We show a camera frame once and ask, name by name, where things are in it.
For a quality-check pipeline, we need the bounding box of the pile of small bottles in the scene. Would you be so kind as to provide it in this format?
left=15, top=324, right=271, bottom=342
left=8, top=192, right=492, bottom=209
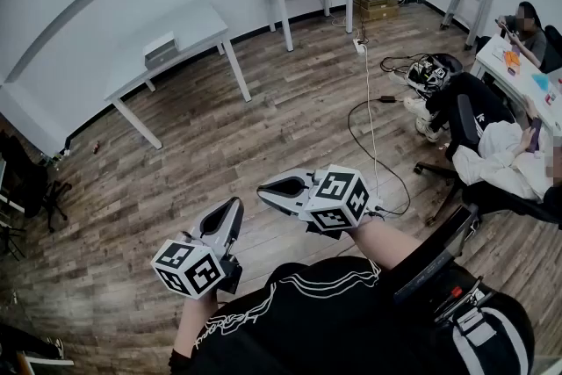
left=38, top=146, right=72, bottom=167

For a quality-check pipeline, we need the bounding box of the person's left forearm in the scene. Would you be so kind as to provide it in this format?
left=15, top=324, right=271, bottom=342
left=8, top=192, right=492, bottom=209
left=173, top=288, right=223, bottom=365

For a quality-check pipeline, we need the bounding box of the purple phone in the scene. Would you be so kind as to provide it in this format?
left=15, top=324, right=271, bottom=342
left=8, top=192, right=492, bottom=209
left=525, top=118, right=544, bottom=154

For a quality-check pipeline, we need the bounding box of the white desk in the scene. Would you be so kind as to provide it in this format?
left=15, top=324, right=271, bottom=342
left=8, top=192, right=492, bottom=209
left=469, top=32, right=562, bottom=138

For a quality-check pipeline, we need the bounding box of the black cable loop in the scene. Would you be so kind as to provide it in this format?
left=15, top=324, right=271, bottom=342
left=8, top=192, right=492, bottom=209
left=347, top=97, right=412, bottom=217

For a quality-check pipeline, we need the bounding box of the orange packet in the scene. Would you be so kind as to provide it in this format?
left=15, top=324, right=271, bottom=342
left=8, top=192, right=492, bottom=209
left=502, top=49, right=522, bottom=75

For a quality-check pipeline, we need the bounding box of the grey storage box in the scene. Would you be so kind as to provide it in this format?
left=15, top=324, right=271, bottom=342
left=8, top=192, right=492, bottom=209
left=143, top=31, right=181, bottom=61

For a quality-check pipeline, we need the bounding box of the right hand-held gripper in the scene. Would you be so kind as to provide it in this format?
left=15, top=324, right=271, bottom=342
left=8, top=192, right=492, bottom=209
left=256, top=164, right=383, bottom=241

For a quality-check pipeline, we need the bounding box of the long white cable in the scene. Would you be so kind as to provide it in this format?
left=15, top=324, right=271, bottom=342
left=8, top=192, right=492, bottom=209
left=360, top=51, right=382, bottom=195

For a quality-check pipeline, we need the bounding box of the black strap-on gear pack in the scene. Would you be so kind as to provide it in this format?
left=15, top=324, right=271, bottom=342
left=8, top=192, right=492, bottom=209
left=392, top=203, right=500, bottom=350

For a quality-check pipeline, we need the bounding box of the person's black printed shirt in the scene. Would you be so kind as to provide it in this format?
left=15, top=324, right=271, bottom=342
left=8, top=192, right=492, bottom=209
left=169, top=256, right=537, bottom=375

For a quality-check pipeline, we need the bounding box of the black device with cables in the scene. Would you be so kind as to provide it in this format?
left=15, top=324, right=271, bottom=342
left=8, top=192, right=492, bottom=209
left=379, top=52, right=463, bottom=97

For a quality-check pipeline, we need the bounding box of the black office chair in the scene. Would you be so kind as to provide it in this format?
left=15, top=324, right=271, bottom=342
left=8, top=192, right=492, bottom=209
left=0, top=130, right=74, bottom=234
left=414, top=93, right=562, bottom=230
left=541, top=25, right=562, bottom=75

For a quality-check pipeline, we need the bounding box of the white drawer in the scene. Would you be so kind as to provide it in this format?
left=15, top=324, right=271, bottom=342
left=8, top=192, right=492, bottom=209
left=144, top=50, right=178, bottom=70

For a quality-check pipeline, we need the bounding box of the white metal rack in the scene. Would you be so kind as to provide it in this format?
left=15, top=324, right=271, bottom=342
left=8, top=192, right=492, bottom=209
left=22, top=355, right=76, bottom=375

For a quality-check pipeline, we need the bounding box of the person's right forearm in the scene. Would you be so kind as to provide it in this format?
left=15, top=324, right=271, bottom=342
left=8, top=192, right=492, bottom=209
left=349, top=215, right=423, bottom=274

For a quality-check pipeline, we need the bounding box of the large white table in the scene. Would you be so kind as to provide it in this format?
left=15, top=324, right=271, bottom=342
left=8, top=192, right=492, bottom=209
left=104, top=0, right=252, bottom=150

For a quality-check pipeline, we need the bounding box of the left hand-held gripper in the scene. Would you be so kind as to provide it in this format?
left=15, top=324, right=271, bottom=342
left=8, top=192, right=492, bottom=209
left=150, top=196, right=245, bottom=301

